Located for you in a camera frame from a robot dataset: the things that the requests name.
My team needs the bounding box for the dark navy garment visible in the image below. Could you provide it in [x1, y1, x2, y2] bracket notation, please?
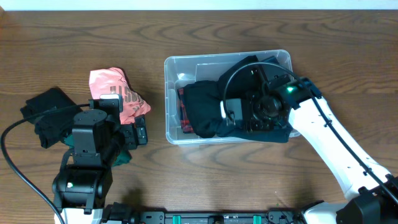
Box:
[216, 125, 293, 143]

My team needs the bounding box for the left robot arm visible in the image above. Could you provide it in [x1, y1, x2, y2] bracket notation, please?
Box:
[52, 109, 148, 223]

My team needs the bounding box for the black garment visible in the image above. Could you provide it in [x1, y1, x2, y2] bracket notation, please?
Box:
[20, 88, 82, 148]

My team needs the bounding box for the clear plastic storage container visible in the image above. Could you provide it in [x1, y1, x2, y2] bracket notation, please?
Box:
[164, 49, 293, 146]

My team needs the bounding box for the dark green shirt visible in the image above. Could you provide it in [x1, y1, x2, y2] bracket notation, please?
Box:
[62, 134, 132, 167]

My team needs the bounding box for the pink printed shirt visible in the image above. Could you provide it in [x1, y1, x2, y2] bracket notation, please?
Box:
[89, 67, 151, 124]

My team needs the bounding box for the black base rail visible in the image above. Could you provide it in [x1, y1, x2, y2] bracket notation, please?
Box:
[100, 202, 306, 224]

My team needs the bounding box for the red navy plaid shirt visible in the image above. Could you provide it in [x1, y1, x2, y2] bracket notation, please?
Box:
[178, 88, 194, 134]

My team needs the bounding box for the black sweater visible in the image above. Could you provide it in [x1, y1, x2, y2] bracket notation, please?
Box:
[183, 55, 284, 138]

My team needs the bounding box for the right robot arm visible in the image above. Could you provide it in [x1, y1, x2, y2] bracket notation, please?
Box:
[220, 78, 397, 223]

